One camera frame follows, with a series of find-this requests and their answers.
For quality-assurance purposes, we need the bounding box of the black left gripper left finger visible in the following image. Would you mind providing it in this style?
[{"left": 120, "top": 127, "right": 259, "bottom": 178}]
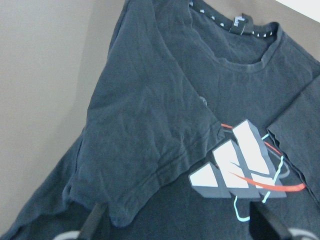
[{"left": 77, "top": 203, "right": 107, "bottom": 240}]

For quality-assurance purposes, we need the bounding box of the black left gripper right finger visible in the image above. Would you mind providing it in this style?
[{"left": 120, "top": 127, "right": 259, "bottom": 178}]
[{"left": 249, "top": 201, "right": 293, "bottom": 240}]

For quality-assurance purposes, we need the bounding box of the black graphic t-shirt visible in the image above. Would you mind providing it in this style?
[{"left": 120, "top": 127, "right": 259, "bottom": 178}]
[{"left": 2, "top": 0, "right": 320, "bottom": 240}]

